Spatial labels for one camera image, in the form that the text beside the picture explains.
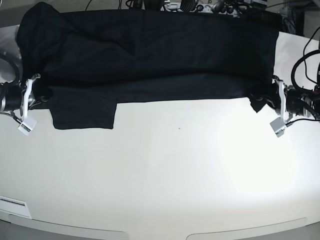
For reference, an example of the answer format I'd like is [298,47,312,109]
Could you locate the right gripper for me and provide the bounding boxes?
[28,84,48,110]

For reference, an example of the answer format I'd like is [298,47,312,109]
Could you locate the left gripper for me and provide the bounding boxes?
[247,83,304,116]

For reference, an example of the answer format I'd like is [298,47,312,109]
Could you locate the dark navy T-shirt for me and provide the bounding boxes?
[16,2,279,130]

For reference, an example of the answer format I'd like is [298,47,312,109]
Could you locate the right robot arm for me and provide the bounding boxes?
[0,54,52,124]

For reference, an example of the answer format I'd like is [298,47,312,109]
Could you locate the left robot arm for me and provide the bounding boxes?
[274,11,320,89]

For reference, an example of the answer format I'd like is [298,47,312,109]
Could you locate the white power strip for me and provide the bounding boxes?
[194,1,237,16]

